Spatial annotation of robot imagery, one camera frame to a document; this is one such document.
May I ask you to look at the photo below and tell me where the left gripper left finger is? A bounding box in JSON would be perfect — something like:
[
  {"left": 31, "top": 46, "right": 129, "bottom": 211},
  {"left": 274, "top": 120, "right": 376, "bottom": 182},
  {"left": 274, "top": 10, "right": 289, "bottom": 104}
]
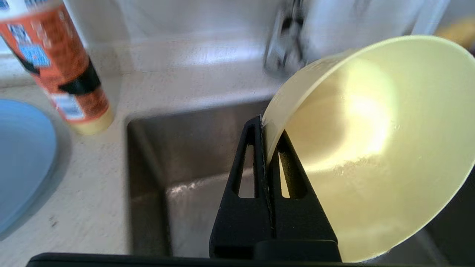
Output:
[{"left": 209, "top": 116, "right": 276, "bottom": 259}]

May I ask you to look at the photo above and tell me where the stainless steel sink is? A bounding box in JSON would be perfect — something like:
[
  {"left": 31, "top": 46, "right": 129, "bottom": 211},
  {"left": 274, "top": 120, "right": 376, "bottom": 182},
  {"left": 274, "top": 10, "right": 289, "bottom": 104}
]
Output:
[{"left": 126, "top": 100, "right": 475, "bottom": 266}]

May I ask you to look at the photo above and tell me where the chrome faucet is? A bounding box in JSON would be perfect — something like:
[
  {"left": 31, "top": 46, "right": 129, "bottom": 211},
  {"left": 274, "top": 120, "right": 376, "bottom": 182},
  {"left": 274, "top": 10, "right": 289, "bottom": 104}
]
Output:
[{"left": 263, "top": 0, "right": 310, "bottom": 78}]

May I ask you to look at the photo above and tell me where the blue-grey plate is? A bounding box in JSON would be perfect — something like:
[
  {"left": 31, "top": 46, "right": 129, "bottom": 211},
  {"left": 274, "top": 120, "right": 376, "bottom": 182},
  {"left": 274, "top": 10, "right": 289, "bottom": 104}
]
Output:
[{"left": 0, "top": 98, "right": 57, "bottom": 234}]

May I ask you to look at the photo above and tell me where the orange dish soap bottle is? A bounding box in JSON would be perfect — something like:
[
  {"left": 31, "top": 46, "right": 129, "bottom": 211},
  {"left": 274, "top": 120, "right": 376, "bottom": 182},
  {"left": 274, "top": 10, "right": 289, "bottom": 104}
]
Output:
[{"left": 0, "top": 0, "right": 115, "bottom": 136}]

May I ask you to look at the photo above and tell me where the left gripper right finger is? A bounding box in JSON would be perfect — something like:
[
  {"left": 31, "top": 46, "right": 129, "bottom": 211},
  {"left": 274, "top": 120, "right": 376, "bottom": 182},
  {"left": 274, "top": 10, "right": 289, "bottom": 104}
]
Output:
[{"left": 268, "top": 130, "right": 342, "bottom": 262}]

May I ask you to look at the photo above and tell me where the pale yellow bowl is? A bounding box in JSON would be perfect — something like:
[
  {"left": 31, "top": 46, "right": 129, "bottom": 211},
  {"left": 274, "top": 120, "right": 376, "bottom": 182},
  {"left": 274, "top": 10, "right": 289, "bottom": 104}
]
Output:
[{"left": 262, "top": 35, "right": 475, "bottom": 263}]

